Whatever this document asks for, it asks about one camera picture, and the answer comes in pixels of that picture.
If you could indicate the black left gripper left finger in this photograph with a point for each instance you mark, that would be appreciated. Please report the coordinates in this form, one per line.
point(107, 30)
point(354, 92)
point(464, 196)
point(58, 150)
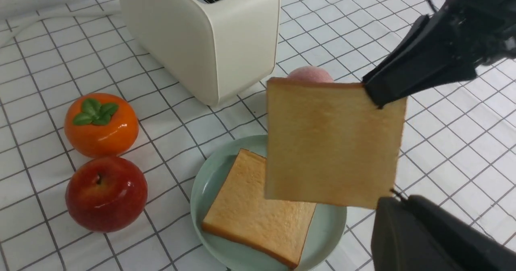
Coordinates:
point(401, 243)

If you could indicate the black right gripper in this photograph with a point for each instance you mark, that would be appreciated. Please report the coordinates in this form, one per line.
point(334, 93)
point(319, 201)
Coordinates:
point(445, 48)

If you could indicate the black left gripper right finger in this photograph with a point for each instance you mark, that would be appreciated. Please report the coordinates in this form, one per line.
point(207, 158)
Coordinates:
point(471, 249)

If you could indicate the light green plate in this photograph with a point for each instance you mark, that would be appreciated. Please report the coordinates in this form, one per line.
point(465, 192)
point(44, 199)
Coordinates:
point(326, 229)

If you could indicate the white grid tablecloth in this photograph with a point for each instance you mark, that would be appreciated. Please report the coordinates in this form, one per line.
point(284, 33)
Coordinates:
point(458, 147)

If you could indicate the pink toy peach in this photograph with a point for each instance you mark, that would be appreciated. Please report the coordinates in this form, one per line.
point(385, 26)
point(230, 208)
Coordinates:
point(310, 73)

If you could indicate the red toy apple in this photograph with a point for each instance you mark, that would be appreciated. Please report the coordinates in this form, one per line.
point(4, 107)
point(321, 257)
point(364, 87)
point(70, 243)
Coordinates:
point(106, 194)

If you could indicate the toasted bread slice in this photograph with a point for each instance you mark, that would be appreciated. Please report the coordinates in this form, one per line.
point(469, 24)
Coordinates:
point(241, 214)
point(329, 143)

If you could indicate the orange toy persimmon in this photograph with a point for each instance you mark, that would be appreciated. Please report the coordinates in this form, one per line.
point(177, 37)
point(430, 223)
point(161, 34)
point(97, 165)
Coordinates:
point(101, 125)

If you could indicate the cream white toaster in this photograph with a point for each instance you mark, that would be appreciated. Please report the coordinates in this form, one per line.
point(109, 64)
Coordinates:
point(214, 48)

